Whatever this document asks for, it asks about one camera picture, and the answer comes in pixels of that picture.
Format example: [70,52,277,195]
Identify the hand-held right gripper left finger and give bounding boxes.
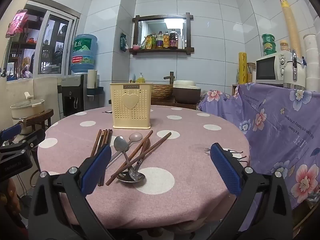
[28,144,112,240]

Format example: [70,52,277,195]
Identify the stack of paper cups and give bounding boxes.
[87,69,98,90]

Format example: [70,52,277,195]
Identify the white microwave oven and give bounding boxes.
[255,52,293,85]

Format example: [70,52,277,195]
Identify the brown wooden spoon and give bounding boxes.
[140,138,151,159]

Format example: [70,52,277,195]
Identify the dark wooden chair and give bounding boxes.
[23,109,54,131]

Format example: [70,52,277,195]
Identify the brown and cream rice cooker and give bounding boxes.
[172,80,202,104]

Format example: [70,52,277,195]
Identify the steel spoon with round bowl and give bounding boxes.
[117,158,146,183]

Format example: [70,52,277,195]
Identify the blue water jug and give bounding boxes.
[70,34,98,74]

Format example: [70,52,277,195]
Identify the yellow roll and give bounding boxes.
[238,52,248,85]

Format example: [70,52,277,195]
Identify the dark wooden counter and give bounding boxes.
[150,97,198,111]

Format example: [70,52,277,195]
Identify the cream pot with glass lid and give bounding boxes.
[10,92,46,134]

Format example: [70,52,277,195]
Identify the dark sauce bottle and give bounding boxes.
[169,29,179,49]

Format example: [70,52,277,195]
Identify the blue cup holder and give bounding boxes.
[87,86,104,97]

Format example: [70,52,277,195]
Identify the green packet on wall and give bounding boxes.
[120,32,129,53]

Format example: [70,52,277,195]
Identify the bronze faucet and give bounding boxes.
[163,71,177,85]

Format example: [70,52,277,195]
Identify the pink polka-dot tablecloth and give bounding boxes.
[37,104,251,230]

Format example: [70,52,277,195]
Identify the woven basket basin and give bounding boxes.
[151,84,174,102]

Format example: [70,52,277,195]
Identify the steel spoon with oval bowl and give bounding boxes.
[114,136,138,181]

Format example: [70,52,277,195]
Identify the stack of green tubs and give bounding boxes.
[261,33,277,56]

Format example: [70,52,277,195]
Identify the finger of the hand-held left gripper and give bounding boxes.
[0,123,23,142]
[11,129,47,151]

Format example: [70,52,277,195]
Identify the purple floral cloth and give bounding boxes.
[199,82,320,232]

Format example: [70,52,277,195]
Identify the cream plastic cutlery holder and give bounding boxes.
[109,82,152,130]

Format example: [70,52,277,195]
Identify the smartphone on mount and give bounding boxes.
[5,9,28,38]

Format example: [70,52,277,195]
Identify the dark wooden wall shelf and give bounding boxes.
[129,12,195,56]

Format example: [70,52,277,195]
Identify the sliding window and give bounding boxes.
[5,0,81,82]

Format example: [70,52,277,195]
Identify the bundle of brown chopsticks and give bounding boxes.
[90,129,113,187]

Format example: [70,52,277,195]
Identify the long sleeve of paper cups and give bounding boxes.
[279,0,303,56]

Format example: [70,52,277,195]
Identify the water dispenser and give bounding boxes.
[57,73,87,117]

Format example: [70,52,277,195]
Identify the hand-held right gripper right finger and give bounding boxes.
[210,142,293,240]

